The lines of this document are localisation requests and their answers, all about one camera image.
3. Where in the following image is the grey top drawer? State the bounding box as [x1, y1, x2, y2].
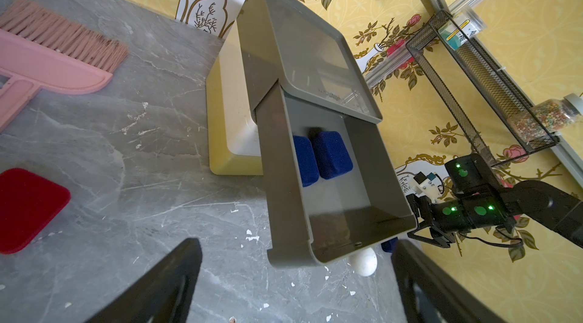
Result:
[255, 84, 417, 269]

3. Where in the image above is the blue brooch box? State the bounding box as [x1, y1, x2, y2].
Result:
[311, 131, 354, 180]

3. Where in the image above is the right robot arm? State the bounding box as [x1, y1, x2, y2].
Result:
[407, 154, 582, 249]

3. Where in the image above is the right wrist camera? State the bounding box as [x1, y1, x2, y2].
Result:
[408, 172, 443, 198]

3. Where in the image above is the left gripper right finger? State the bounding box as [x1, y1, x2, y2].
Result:
[391, 239, 503, 322]

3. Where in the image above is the pink hand brush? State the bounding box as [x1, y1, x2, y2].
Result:
[1, 0, 128, 129]

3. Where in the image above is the yellow bottom drawer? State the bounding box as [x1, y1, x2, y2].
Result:
[206, 59, 264, 176]

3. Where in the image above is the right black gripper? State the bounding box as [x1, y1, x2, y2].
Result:
[406, 194, 472, 249]

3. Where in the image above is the jar of colourful beads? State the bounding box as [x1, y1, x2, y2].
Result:
[508, 94, 582, 143]

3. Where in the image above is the black wire wall basket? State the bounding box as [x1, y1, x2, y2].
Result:
[405, 10, 560, 167]

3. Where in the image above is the three-tier drawer cabinet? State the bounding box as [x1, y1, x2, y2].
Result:
[206, 0, 384, 177]

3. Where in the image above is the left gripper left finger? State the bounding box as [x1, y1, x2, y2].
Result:
[88, 238, 203, 322]

